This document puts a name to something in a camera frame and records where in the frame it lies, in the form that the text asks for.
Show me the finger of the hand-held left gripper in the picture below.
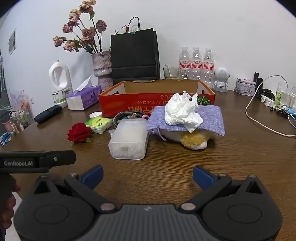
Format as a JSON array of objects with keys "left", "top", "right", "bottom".
[{"left": 38, "top": 151, "right": 77, "bottom": 168}]

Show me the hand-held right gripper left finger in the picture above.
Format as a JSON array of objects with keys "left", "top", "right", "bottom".
[{"left": 33, "top": 165, "right": 117, "bottom": 214}]

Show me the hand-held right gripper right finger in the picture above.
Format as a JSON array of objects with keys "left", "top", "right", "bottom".
[{"left": 180, "top": 166, "right": 263, "bottom": 213}]

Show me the red rose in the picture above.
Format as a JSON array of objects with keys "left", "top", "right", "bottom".
[{"left": 67, "top": 123, "right": 93, "bottom": 146}]

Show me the yellow white plush toy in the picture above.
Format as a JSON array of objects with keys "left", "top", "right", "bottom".
[{"left": 159, "top": 129, "right": 218, "bottom": 151}]

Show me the green tissue packet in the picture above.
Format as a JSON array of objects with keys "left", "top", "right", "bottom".
[{"left": 85, "top": 116, "right": 113, "bottom": 134}]

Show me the translucent plastic storage box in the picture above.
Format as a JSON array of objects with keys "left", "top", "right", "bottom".
[{"left": 108, "top": 119, "right": 149, "bottom": 160}]

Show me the purple knitted pouch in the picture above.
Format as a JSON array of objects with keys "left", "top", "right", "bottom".
[{"left": 147, "top": 105, "right": 226, "bottom": 141}]

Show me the dark strap bundle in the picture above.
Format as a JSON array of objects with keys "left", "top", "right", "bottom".
[{"left": 113, "top": 111, "right": 151, "bottom": 128}]

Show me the white tissue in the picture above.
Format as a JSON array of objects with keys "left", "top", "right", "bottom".
[{"left": 165, "top": 91, "right": 204, "bottom": 133}]

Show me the red cardboard box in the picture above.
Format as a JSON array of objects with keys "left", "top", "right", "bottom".
[{"left": 99, "top": 79, "right": 216, "bottom": 118}]

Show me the person's left hand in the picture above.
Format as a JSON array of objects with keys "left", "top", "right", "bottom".
[{"left": 0, "top": 194, "right": 17, "bottom": 230}]

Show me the dark glasses case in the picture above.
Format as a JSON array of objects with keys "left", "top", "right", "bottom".
[{"left": 34, "top": 105, "right": 63, "bottom": 124}]

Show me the clear desk organizer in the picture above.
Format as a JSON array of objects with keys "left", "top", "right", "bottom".
[{"left": 0, "top": 88, "right": 35, "bottom": 149}]

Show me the purple tissue pack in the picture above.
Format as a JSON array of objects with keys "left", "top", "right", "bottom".
[{"left": 66, "top": 75, "right": 102, "bottom": 110}]

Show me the white detergent jug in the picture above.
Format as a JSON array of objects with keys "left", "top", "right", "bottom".
[{"left": 49, "top": 60, "right": 73, "bottom": 108}]

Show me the grey tin box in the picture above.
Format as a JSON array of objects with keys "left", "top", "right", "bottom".
[{"left": 234, "top": 82, "right": 257, "bottom": 95}]

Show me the mottled purple vase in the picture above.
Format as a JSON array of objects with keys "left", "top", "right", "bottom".
[{"left": 92, "top": 50, "right": 113, "bottom": 91}]

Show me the white power strip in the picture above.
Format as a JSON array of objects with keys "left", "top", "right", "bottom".
[{"left": 261, "top": 95, "right": 276, "bottom": 107}]

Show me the white robot speaker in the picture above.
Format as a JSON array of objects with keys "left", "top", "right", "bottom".
[{"left": 213, "top": 67, "right": 229, "bottom": 93}]

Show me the small black pouch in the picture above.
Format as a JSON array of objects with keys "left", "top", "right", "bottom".
[{"left": 262, "top": 89, "right": 276, "bottom": 100}]

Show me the black upright box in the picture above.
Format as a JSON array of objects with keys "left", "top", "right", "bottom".
[{"left": 254, "top": 72, "right": 264, "bottom": 99}]

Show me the glass cup with spoon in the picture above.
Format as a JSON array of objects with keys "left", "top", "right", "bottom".
[{"left": 163, "top": 63, "right": 180, "bottom": 79}]

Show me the green spray bottle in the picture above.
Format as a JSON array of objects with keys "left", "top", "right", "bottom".
[{"left": 275, "top": 82, "right": 283, "bottom": 108}]

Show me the white charger adapter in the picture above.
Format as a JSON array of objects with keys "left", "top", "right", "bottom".
[{"left": 281, "top": 87, "right": 296, "bottom": 107}]

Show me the black paper bag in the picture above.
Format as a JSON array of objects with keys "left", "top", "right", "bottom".
[{"left": 110, "top": 17, "right": 161, "bottom": 86}]

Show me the dried flower bouquet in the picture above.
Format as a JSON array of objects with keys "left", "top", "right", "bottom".
[{"left": 53, "top": 0, "right": 108, "bottom": 55}]

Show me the white cable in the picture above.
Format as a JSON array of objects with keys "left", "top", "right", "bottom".
[{"left": 245, "top": 75, "right": 296, "bottom": 137}]

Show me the black earphone cable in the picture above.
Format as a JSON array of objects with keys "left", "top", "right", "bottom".
[{"left": 269, "top": 104, "right": 292, "bottom": 117}]

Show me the wall poster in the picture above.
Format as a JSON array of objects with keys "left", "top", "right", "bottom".
[{"left": 9, "top": 27, "right": 17, "bottom": 55}]

